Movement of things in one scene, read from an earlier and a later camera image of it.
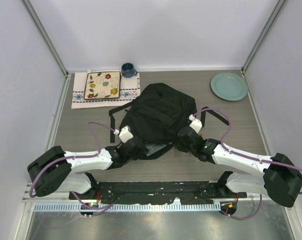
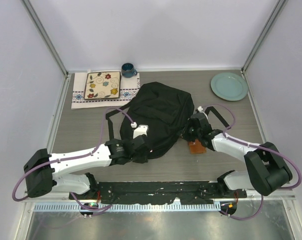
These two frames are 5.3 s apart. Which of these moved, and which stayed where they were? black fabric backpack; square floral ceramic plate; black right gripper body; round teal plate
Moved: black right gripper body
Stayed: black fabric backpack; round teal plate; square floral ceramic plate
